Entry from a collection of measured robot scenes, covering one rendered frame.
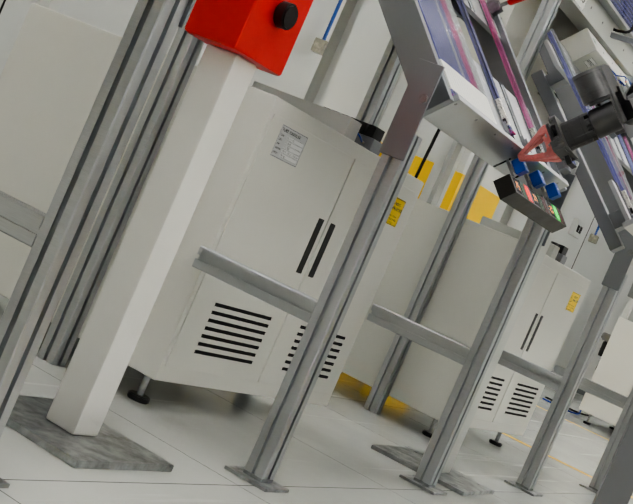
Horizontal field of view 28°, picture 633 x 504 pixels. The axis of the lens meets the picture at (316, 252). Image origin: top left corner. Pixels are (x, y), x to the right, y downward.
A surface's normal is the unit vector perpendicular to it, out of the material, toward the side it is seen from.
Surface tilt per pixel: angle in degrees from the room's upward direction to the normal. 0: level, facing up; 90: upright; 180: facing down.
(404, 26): 90
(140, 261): 90
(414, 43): 90
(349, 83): 90
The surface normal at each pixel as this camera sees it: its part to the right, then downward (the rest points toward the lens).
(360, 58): 0.80, 0.36
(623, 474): -0.20, -0.06
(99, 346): -0.46, -0.18
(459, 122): 0.28, 0.90
